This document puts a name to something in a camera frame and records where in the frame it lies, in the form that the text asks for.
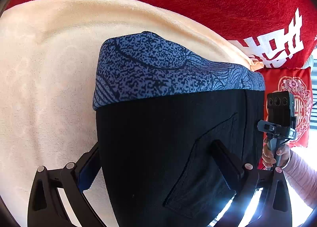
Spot black pants with blue waistband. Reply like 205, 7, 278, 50
93, 32, 265, 226

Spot pink sleeved right forearm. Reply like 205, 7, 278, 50
283, 150, 316, 209

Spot person's right hand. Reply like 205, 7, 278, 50
262, 138, 291, 168

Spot red embroidered floral pillow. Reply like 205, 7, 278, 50
258, 67, 313, 148

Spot cream peach seat cushion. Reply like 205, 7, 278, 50
1, 0, 263, 226

